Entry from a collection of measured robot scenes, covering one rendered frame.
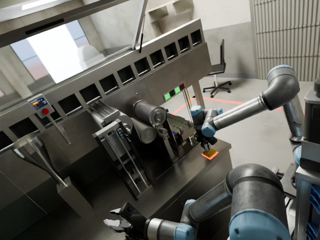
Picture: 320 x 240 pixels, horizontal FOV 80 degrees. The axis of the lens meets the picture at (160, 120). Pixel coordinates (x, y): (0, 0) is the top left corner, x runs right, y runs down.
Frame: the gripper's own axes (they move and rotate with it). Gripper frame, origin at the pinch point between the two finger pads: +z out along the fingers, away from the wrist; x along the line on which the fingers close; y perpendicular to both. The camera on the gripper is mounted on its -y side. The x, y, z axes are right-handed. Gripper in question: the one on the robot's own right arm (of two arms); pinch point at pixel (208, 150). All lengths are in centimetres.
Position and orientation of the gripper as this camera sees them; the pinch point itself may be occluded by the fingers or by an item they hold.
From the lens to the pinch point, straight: 140.1
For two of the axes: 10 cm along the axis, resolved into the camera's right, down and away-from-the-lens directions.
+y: -5.5, -2.7, 7.9
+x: -7.7, 5.3, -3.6
